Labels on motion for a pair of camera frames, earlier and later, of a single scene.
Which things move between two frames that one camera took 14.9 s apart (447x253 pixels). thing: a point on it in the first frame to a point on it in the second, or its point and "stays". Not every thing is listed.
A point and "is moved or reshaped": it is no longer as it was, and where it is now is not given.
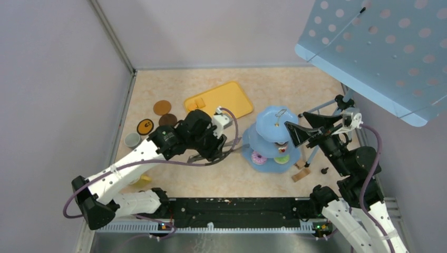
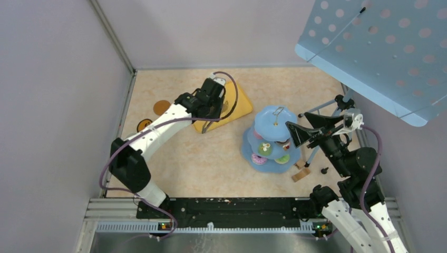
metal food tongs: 196,157 is moved or reshaped
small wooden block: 300,164 stays
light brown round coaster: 162,107 stays
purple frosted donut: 258,159 stays
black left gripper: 213,151 to 219,102
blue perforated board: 394,51 stays
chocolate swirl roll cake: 281,146 is moved or reshaped
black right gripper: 299,134 stays
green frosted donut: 282,159 stays
